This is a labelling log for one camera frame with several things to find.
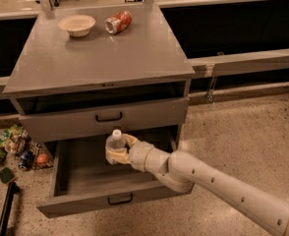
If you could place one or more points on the upper grey drawer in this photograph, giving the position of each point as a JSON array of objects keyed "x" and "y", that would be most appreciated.
[{"x": 94, "y": 121}]

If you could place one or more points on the clear plastic water bottle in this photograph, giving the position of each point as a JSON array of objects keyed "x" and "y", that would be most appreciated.
[{"x": 115, "y": 141}]

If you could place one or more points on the green sponge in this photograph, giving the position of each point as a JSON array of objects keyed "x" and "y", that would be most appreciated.
[{"x": 7, "y": 175}]

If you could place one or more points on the black stand leg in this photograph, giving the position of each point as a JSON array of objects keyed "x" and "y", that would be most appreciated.
[{"x": 4, "y": 219}]

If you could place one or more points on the orange fruit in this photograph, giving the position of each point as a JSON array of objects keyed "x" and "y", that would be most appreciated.
[{"x": 42, "y": 160}]

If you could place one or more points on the open lower grey drawer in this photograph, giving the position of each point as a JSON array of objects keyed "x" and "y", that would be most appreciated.
[{"x": 83, "y": 180}]

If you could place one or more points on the grey drawer cabinet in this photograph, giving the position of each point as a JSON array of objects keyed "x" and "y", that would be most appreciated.
[{"x": 57, "y": 72}]

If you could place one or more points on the blue soda can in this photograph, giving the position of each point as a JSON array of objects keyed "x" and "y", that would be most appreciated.
[{"x": 26, "y": 160}]

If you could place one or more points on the orange soda can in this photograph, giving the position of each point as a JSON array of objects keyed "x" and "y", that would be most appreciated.
[{"x": 118, "y": 22}]

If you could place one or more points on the green snack bag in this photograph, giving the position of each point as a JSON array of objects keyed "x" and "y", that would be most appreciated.
[{"x": 9, "y": 141}]

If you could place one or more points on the white paper bowl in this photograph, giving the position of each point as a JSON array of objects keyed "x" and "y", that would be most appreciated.
[{"x": 77, "y": 25}]

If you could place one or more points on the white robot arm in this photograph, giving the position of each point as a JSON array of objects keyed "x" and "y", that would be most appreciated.
[{"x": 180, "y": 171}]

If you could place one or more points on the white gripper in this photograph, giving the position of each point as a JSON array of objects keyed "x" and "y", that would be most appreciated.
[{"x": 139, "y": 155}]

